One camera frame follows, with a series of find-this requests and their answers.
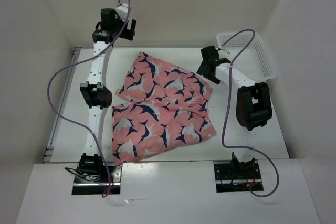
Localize pink patterned shorts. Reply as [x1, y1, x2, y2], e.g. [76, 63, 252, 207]
[112, 52, 216, 165]

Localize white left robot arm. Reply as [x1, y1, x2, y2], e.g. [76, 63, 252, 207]
[77, 4, 136, 182]

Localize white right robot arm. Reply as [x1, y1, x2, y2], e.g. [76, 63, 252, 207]
[197, 46, 272, 178]

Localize white plastic perforated basket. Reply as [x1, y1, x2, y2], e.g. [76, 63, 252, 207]
[216, 31, 277, 82]

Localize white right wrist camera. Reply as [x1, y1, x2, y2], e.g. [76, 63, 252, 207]
[217, 48, 230, 63]

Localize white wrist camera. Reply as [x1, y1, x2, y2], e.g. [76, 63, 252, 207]
[217, 48, 230, 63]
[115, 3, 131, 21]

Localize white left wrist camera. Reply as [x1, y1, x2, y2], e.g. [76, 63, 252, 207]
[115, 3, 131, 21]

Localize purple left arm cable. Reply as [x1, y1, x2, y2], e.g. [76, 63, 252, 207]
[47, 0, 132, 198]

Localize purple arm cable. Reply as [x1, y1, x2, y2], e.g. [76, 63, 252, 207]
[47, 0, 132, 198]
[220, 28, 279, 198]

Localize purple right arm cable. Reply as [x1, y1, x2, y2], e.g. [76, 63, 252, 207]
[220, 28, 279, 198]

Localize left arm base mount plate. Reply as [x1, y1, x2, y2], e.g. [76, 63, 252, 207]
[71, 165, 122, 195]

